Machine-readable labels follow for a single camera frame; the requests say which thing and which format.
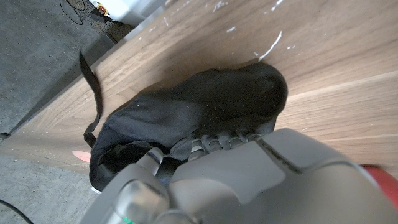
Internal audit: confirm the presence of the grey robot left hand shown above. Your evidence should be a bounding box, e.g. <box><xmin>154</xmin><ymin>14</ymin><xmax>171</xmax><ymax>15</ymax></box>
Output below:
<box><xmin>79</xmin><ymin>127</ymin><xmax>398</xmax><ymax>224</ymax></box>

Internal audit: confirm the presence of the black apron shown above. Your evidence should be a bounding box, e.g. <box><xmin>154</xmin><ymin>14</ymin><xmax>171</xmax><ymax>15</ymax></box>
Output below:
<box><xmin>79</xmin><ymin>49</ymin><xmax>289</xmax><ymax>192</ymax></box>

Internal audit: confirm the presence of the red ball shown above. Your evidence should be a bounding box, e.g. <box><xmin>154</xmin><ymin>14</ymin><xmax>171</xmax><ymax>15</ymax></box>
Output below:
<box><xmin>362</xmin><ymin>164</ymin><xmax>398</xmax><ymax>209</ymax></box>

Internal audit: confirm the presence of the pink round disc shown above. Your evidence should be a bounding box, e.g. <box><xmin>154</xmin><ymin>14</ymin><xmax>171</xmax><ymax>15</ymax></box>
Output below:
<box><xmin>72</xmin><ymin>150</ymin><xmax>93</xmax><ymax>163</ymax></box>

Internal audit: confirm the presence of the white robot torso base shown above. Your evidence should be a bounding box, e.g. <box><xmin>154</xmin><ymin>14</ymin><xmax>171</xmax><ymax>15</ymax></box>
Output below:
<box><xmin>88</xmin><ymin>0</ymin><xmax>169</xmax><ymax>26</ymax></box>

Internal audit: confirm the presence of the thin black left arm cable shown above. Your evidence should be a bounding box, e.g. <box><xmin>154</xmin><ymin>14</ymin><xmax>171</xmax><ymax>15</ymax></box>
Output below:
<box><xmin>0</xmin><ymin>198</ymin><xmax>35</xmax><ymax>224</ymax></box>

